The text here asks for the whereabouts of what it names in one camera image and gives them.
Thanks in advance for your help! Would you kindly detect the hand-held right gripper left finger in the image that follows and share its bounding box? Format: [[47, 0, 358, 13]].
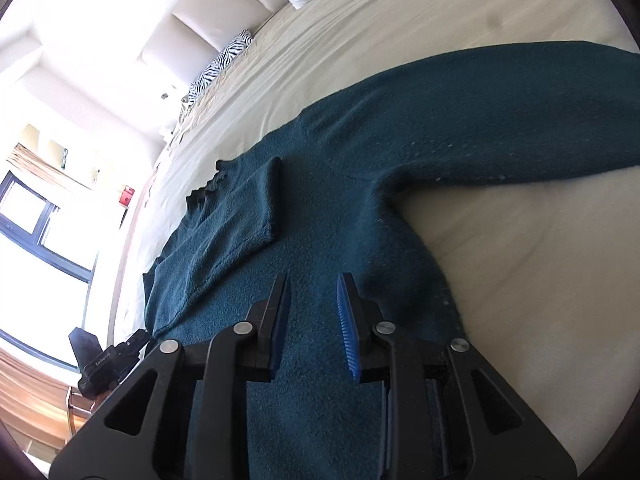
[[48, 272, 293, 480]]

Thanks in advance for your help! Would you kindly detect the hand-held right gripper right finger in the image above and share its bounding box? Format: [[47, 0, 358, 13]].
[[336, 272, 579, 480]]

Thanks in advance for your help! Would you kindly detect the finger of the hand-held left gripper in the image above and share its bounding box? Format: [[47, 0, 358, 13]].
[[122, 329, 152, 363]]

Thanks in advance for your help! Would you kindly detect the dark teal knit sweater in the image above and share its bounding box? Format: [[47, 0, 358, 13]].
[[142, 40, 640, 480]]

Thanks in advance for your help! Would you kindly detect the black framed window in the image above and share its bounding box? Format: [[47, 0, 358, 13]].
[[0, 170, 98, 363]]

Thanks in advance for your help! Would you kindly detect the bed with cream sheet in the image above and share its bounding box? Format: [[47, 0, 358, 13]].
[[107, 0, 637, 472]]

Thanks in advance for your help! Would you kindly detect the tan window blind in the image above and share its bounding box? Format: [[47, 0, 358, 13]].
[[5, 141, 98, 192]]

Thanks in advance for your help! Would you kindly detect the zebra print pillow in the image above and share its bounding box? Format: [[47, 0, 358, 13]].
[[186, 29, 254, 103]]

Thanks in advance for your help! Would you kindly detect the cream padded headboard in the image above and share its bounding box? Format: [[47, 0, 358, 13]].
[[140, 0, 292, 92]]

